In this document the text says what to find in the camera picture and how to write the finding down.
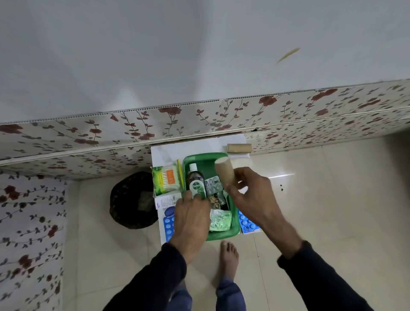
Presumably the person's right hand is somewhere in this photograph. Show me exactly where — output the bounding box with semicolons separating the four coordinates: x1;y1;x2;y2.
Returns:
225;167;286;234

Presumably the person's left hand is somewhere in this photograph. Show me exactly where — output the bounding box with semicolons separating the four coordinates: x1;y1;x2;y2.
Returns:
169;190;212;259

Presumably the person's right forearm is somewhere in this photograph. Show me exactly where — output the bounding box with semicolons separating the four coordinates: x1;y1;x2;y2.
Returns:
263;221;375;311

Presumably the person's left forearm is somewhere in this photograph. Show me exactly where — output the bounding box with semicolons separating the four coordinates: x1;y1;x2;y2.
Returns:
102;242;188;311

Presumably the brown capsule blister strip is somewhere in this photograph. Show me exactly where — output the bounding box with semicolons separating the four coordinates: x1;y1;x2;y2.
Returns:
209;192;228;209

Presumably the brown antiseptic bottle green label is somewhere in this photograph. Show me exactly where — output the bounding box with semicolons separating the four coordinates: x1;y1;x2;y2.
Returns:
186;163;207;200

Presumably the silver tablet blister strip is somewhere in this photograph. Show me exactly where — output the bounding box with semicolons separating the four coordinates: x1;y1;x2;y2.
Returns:
204;177;224;196

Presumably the white medicine box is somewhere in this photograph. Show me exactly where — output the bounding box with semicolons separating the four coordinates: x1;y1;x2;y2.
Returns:
155;191;183;210

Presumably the green foil tablet strip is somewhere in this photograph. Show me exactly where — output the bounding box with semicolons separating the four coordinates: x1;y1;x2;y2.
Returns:
209;209;232;232

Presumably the green cotton buds packet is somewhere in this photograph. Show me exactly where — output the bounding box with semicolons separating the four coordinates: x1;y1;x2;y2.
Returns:
151;164;182;197

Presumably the blue pill blister card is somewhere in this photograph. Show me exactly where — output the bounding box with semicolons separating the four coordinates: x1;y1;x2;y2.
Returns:
237;210;261;234
162;207;176;244

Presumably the green plastic tray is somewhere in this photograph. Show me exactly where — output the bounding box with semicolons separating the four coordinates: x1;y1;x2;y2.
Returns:
182;153;241;241

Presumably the black round basket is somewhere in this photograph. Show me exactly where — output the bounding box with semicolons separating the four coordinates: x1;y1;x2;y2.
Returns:
110;171;159;230

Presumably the person's bare foot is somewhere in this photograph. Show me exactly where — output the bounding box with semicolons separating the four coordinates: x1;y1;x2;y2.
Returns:
219;241;239;282

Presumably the person's blue jeans leg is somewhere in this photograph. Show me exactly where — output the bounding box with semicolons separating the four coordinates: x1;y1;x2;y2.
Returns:
215;277;247;311
166;281;193;311

